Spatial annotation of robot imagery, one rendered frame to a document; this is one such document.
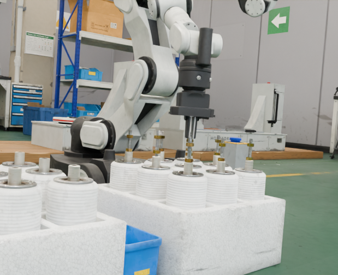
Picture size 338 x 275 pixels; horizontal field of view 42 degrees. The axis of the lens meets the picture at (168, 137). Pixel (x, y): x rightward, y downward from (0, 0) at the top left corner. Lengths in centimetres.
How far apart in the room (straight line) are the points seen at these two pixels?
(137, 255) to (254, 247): 35
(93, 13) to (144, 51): 482
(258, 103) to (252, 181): 374
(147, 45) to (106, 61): 916
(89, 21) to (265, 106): 284
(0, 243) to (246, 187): 68
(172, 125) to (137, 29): 230
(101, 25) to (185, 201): 563
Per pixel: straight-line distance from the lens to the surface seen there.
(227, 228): 108
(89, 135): 190
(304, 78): 700
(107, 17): 661
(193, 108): 119
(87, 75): 632
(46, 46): 768
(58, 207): 84
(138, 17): 172
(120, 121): 179
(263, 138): 465
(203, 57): 116
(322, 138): 676
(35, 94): 672
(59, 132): 324
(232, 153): 145
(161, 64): 165
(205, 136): 401
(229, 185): 111
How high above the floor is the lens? 39
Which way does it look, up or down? 3 degrees down
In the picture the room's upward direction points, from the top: 4 degrees clockwise
